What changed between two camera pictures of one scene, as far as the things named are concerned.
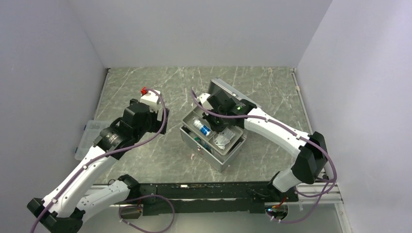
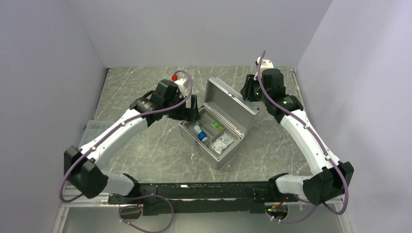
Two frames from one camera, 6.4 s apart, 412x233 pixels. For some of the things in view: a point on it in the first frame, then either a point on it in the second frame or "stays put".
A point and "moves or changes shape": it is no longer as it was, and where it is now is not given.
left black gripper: [157, 124] → [191, 114]
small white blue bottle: [203, 128] moves or changes shape
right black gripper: [215, 128] → [246, 91]
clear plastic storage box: [93, 130] stays put
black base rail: [192, 198] stays put
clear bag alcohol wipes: [223, 138] moves or changes shape
